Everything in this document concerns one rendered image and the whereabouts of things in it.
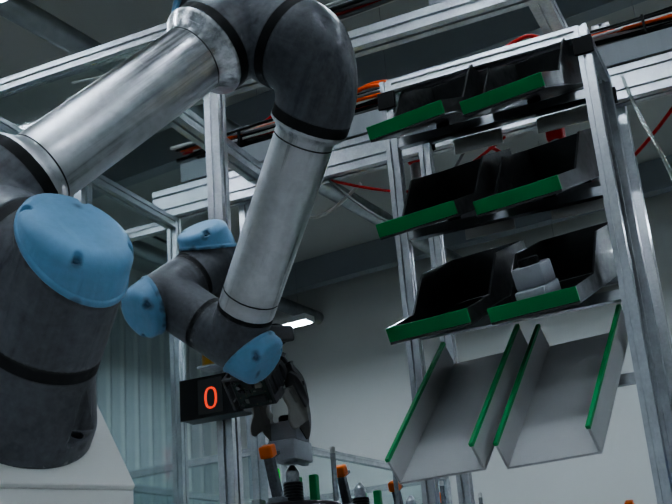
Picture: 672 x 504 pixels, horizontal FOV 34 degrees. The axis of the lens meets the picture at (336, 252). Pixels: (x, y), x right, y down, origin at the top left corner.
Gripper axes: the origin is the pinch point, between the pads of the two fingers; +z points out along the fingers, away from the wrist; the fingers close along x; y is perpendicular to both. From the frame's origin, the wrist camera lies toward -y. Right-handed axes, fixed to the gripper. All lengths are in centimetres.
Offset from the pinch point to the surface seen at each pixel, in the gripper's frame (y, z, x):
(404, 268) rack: -17.1, -15.3, 20.0
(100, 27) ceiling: -652, -30, -375
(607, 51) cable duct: -144, -12, 46
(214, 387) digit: -14.1, -2.8, -18.0
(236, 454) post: -11.2, 8.9, -17.4
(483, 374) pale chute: -7.1, -0.1, 29.7
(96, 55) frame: -67, -57, -45
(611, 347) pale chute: -1.1, -3.8, 49.7
